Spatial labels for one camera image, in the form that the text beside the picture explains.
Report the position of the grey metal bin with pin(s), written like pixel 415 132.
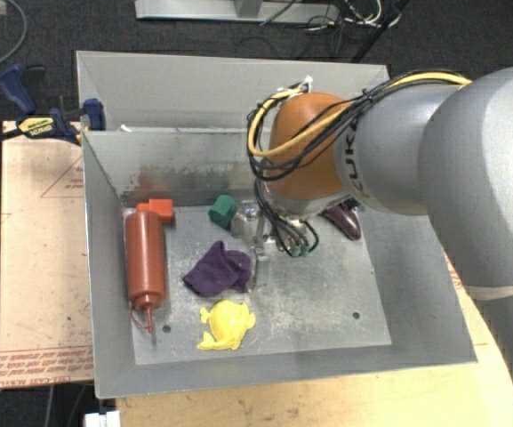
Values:
pixel 309 309

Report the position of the purple cloth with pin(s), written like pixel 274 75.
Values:
pixel 218 269

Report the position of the yellow toy fish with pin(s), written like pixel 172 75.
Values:
pixel 227 325

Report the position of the dark maroon toy eggplant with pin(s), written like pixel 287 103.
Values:
pixel 346 224

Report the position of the green block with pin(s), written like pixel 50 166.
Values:
pixel 222 211

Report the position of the orange-red block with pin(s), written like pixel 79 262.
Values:
pixel 162 209

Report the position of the clear glass thing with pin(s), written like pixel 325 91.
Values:
pixel 243 220

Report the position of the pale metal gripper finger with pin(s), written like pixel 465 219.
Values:
pixel 262 228
pixel 261 267

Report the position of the brown cardboard board, red print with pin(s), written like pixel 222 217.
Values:
pixel 42 256

